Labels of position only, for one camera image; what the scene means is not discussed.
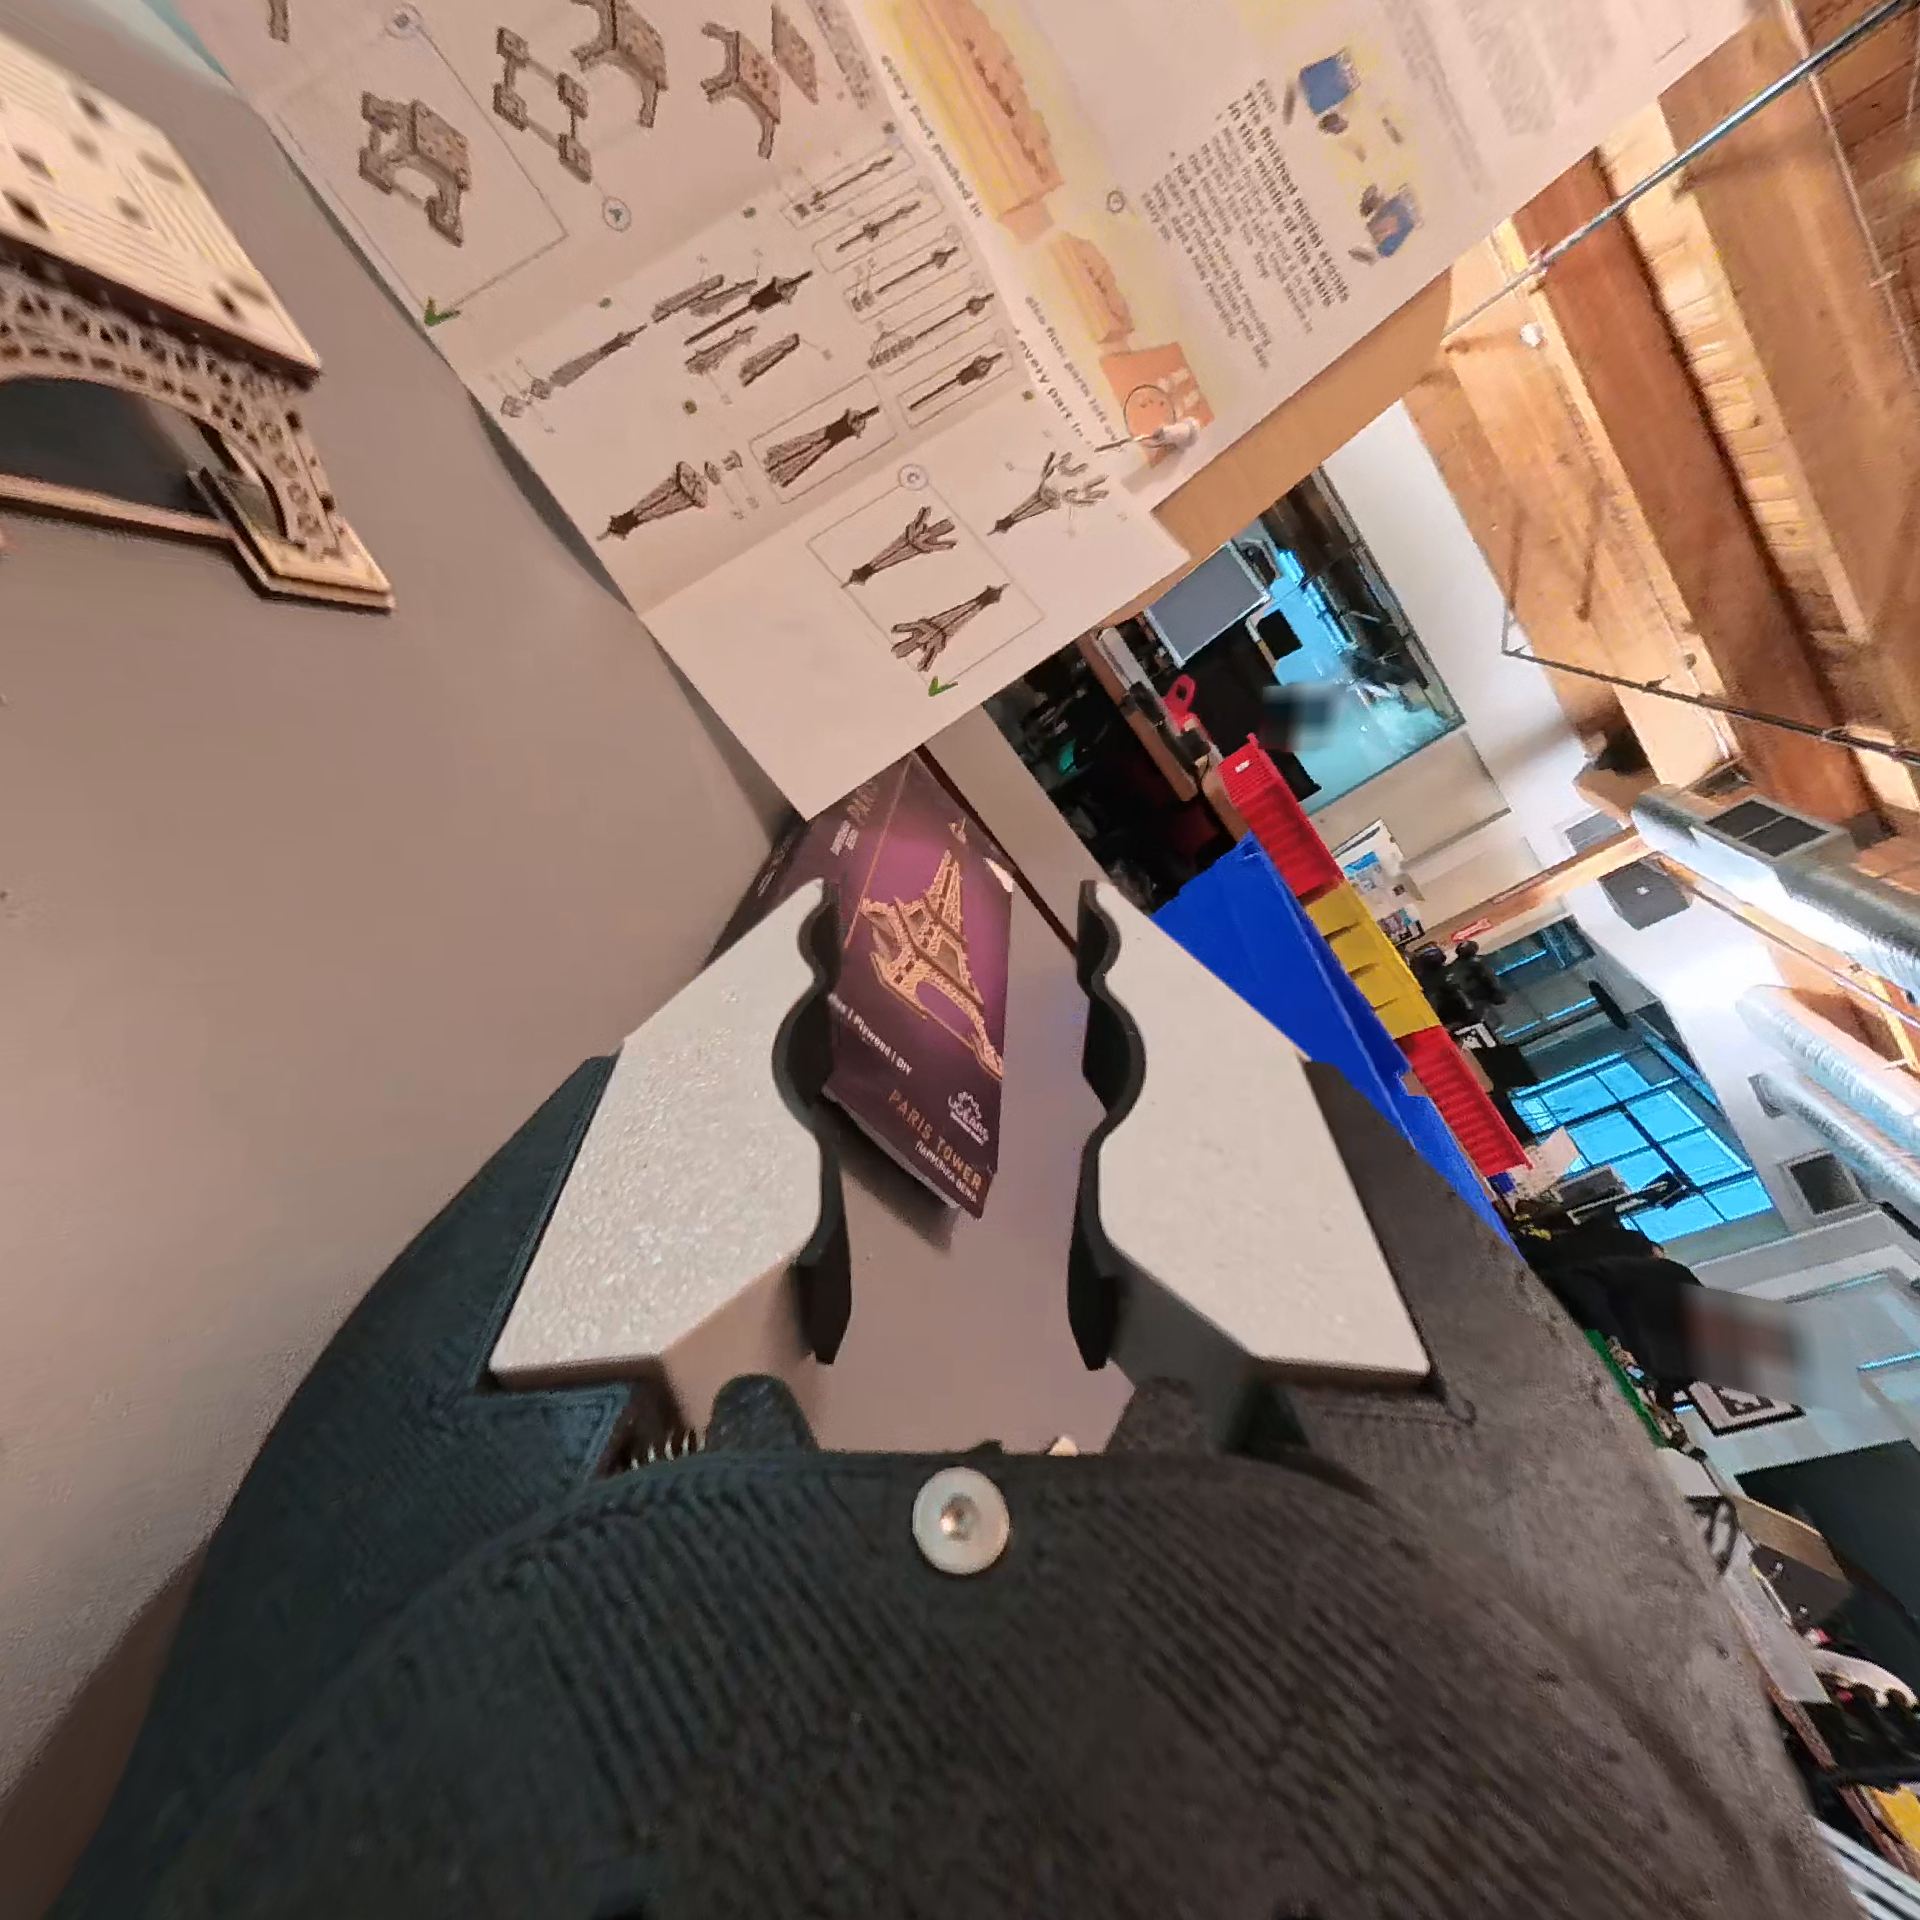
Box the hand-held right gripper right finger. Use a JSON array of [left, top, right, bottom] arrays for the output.
[[1065, 882, 1434, 1394]]

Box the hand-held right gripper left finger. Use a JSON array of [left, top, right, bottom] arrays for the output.
[[490, 881, 858, 1394]]

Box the grey desk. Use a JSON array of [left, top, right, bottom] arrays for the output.
[[0, 0, 1164, 1920]]

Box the red storage bin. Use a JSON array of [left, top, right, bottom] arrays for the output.
[[1400, 1024, 1537, 1176], [1211, 736, 1346, 906]]

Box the tagged blue storage bin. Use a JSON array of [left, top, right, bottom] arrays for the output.
[[1153, 832, 1520, 1250]]

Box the yellow storage bin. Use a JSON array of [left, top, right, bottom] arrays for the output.
[[1304, 882, 1444, 1040]]

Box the purple puzzle box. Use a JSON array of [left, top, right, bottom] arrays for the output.
[[719, 750, 1020, 1221]]

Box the paper instruction sheet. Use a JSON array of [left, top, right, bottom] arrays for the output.
[[172, 0, 1764, 819]]

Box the wooden tower base model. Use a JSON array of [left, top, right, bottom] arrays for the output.
[[0, 31, 396, 615]]

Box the silver air duct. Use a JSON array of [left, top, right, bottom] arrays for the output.
[[1737, 983, 1920, 1191], [1632, 786, 1920, 994]]

